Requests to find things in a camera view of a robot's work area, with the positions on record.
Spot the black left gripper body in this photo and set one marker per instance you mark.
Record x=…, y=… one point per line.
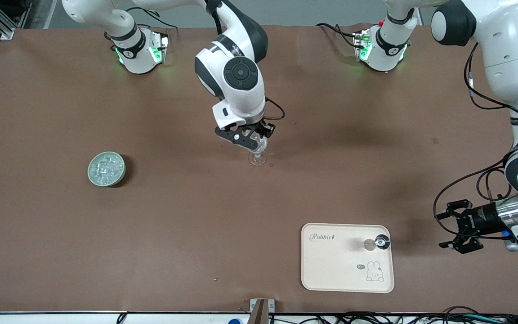
x=478, y=221

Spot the clear wine glass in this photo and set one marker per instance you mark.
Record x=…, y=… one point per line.
x=257, y=158

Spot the white rabbit print tray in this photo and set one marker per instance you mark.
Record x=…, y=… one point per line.
x=331, y=265

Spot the metal bracket on table edge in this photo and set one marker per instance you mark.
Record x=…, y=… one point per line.
x=261, y=310

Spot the clear ice cubes pile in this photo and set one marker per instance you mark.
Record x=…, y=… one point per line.
x=106, y=168

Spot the blue cap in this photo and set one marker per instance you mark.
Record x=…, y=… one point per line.
x=234, y=321

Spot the white table edge rail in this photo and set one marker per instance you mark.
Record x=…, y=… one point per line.
x=38, y=318

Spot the green round bowl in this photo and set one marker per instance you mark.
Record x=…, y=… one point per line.
x=92, y=177

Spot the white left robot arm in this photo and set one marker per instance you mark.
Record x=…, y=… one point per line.
x=511, y=58

